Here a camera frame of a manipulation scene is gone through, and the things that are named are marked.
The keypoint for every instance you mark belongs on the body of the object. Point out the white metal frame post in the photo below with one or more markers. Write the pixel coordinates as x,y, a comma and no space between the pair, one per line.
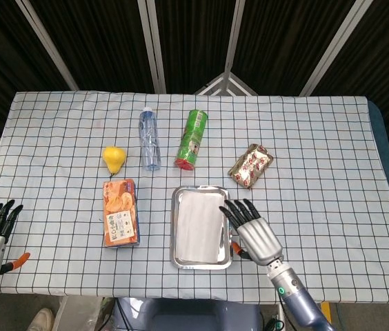
336,48
48,45
233,38
153,45

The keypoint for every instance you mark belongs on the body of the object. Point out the beige shoe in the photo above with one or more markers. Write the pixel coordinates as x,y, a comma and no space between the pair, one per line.
41,320

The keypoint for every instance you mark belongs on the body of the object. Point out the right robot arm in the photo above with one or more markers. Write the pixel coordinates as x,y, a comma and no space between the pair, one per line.
298,300

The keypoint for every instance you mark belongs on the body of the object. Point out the white triangular frame foot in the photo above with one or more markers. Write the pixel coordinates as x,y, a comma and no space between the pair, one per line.
227,84

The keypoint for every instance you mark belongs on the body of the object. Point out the yellow pear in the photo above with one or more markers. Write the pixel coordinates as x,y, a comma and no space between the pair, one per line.
113,158

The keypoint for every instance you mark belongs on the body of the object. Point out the gold red wrapped snack pack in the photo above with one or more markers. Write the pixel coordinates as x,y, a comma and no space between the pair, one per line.
251,167

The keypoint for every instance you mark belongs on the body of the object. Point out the clear plastic water bottle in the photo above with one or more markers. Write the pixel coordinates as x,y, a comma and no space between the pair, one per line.
149,141

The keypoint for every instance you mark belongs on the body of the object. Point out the green chips can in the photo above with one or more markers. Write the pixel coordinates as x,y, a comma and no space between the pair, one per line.
191,138

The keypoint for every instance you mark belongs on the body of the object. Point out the blue grey robot torso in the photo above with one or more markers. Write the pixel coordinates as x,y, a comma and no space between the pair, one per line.
187,315

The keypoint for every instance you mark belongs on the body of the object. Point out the white checkered tablecloth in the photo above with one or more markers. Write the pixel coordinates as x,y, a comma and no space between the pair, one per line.
318,145

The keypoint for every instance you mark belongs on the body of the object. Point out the white paper sheet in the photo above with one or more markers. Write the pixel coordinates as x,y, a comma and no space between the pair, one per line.
199,224

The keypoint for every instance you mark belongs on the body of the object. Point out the orange cookie box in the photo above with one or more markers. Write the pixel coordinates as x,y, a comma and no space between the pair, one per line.
120,213

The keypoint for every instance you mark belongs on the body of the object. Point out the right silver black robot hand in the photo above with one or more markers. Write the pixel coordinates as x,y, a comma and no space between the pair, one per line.
258,238

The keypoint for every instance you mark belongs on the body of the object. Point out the rectangular stainless steel tray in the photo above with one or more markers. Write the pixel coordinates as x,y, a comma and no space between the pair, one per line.
180,263

